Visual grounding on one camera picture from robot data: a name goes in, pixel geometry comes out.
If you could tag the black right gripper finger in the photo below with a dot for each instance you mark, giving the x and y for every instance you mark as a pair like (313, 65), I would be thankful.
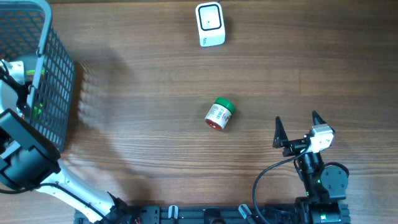
(317, 119)
(280, 136)

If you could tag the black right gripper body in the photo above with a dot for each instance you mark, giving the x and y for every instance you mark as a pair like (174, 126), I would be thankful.
(294, 147)

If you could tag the green lid jar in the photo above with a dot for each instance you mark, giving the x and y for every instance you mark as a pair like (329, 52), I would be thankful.
(220, 113)

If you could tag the green snack packet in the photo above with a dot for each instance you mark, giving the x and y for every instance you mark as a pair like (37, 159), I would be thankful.
(29, 77)

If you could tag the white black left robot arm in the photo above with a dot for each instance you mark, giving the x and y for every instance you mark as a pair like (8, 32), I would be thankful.
(32, 163)

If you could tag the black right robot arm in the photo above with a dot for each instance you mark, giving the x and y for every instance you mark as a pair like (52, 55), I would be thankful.
(325, 183)

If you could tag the grey plastic mesh basket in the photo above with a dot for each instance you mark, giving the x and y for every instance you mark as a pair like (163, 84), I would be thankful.
(27, 35)

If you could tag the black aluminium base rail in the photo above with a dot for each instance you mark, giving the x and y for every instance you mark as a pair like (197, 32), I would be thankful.
(282, 213)

